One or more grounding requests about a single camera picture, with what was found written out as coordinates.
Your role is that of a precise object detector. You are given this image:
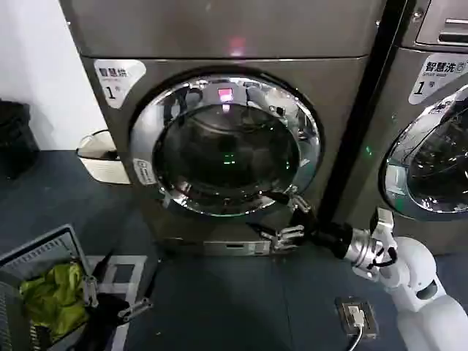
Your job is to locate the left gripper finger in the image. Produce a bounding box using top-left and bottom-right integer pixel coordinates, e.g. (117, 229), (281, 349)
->
(118, 297), (154, 322)
(80, 274), (99, 306)

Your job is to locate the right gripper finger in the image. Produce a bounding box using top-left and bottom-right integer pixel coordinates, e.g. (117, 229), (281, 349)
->
(262, 189), (318, 235)
(246, 222), (314, 253)

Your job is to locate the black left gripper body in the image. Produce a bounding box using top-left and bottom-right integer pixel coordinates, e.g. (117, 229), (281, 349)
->
(87, 291), (129, 351)

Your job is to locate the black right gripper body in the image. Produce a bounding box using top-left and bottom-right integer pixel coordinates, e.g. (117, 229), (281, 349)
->
(312, 221), (355, 260)

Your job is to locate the yellow-green garment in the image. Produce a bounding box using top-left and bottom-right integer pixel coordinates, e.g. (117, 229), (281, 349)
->
(19, 262), (91, 344)

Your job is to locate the grey slatted laundry basket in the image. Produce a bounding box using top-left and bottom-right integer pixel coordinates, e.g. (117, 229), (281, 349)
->
(0, 224), (93, 351)

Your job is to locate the metal floor socket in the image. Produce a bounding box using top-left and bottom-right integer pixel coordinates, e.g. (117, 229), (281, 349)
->
(334, 296), (380, 340)

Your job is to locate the round chrome glass dryer door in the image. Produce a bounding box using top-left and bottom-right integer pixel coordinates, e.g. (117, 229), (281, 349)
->
(130, 74), (325, 217)

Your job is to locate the round glass door, white sticker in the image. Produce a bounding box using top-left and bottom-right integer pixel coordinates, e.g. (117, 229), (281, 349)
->
(379, 84), (468, 224)

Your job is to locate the cream plastic bin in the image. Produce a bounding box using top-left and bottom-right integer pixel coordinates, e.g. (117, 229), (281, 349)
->
(75, 129), (133, 185)

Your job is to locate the small rounded energy sticker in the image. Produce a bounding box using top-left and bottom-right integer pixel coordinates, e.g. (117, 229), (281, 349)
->
(132, 157), (157, 186)

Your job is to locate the black waste bin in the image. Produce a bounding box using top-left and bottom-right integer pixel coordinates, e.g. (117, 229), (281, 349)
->
(0, 99), (41, 181)

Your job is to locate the grey front-load dryer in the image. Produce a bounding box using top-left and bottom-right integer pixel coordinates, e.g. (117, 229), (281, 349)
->
(58, 0), (399, 257)

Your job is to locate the white label sticker with circle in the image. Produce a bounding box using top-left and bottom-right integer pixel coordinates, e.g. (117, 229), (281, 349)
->
(412, 53), (468, 106)

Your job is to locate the white label sticker on dryer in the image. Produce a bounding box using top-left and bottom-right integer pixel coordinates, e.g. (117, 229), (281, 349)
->
(94, 59), (148, 110)

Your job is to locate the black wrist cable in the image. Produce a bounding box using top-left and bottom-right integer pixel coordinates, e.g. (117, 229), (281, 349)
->
(371, 245), (399, 270)

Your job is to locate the white plug cable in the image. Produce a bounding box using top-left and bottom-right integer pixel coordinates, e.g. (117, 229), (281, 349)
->
(347, 306), (367, 351)

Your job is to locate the grey dryer with drawer handle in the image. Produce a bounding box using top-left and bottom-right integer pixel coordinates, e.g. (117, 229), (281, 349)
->
(378, 0), (468, 256)

